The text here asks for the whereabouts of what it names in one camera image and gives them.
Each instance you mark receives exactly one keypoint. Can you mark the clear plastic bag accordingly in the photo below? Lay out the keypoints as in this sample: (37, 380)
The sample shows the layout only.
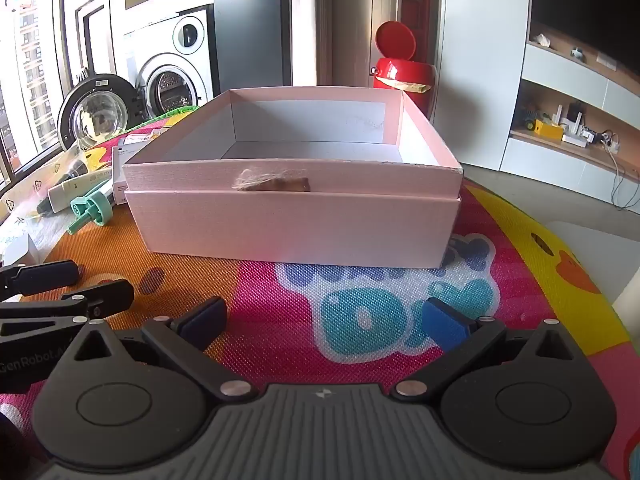
(30, 200)

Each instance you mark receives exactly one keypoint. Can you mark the white power strip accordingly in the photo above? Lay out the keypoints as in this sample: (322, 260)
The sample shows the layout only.
(600, 141)

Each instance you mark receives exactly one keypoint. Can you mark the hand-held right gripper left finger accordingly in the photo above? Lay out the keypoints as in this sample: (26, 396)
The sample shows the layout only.
(207, 317)

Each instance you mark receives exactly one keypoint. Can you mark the flat paper packets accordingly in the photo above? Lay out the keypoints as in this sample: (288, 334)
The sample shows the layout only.
(142, 137)

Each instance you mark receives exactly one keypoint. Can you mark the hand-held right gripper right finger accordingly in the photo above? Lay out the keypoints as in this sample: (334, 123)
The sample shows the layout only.
(442, 325)

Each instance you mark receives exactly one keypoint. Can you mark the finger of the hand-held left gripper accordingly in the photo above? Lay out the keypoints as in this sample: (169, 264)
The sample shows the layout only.
(45, 276)
(107, 297)

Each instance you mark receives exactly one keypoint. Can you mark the red trash can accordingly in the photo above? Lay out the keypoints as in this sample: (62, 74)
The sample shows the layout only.
(402, 70)

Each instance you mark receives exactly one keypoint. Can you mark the small white box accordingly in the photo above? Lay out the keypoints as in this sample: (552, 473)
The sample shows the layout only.
(17, 250)

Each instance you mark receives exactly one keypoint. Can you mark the white crumpled shelf ornament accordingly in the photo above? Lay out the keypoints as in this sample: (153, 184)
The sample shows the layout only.
(541, 40)

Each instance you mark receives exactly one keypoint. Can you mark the green plastic board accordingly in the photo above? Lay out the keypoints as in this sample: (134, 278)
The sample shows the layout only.
(175, 111)

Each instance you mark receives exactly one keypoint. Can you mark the white router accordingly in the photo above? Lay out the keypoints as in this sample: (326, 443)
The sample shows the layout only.
(572, 127)

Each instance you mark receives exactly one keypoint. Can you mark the white wardrobe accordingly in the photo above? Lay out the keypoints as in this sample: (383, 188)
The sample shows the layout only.
(480, 60)

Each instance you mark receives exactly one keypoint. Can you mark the teal plastic tool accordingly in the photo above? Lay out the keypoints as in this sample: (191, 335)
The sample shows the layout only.
(95, 207)

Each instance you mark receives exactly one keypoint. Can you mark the black framed door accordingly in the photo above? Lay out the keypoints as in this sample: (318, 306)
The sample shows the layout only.
(80, 40)

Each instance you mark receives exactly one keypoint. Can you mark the small teal shelf ornament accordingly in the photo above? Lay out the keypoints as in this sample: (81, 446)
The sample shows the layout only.
(577, 54)

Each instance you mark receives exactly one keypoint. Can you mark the white shelf unit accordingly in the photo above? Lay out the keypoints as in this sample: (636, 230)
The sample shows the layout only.
(550, 165)

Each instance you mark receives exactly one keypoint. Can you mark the white dryer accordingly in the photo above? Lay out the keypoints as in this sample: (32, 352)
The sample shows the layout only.
(187, 32)

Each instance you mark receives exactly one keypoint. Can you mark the yellow toy truck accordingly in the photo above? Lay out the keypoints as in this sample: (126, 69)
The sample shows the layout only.
(542, 127)

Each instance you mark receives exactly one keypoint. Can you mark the silver washing machine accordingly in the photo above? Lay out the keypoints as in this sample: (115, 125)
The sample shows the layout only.
(170, 85)

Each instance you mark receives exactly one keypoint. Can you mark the pink cardboard box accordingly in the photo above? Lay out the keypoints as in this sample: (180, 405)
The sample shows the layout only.
(295, 225)

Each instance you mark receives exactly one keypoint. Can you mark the small pink white carton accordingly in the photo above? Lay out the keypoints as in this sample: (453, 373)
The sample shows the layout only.
(119, 175)

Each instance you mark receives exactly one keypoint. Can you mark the colourful cartoon play mat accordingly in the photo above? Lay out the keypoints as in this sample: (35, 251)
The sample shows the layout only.
(500, 270)

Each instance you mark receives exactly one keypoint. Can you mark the white pen-shaped device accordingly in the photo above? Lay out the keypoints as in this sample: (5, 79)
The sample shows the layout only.
(65, 197)

